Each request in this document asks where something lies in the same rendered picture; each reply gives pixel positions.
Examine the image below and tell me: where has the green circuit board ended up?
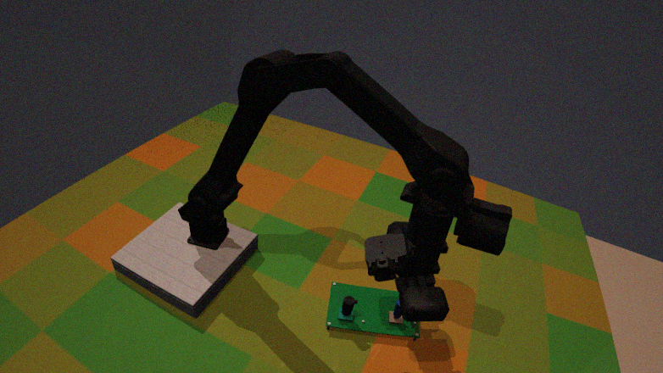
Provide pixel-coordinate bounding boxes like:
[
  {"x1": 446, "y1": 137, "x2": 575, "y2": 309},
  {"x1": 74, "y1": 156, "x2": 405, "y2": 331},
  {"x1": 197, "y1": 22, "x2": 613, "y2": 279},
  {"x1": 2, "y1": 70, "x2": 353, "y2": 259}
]
[{"x1": 326, "y1": 281, "x2": 420, "y2": 341}]

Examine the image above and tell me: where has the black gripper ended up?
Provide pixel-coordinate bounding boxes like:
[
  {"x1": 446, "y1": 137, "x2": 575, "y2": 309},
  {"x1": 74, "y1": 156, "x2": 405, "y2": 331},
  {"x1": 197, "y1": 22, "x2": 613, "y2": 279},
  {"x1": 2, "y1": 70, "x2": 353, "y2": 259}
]
[{"x1": 387, "y1": 221, "x2": 449, "y2": 322}]

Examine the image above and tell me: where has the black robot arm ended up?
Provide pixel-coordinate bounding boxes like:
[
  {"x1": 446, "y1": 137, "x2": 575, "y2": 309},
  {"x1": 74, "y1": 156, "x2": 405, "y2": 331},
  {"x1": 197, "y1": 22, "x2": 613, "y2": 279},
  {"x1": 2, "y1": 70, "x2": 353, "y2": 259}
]
[{"x1": 178, "y1": 49, "x2": 512, "y2": 282}]

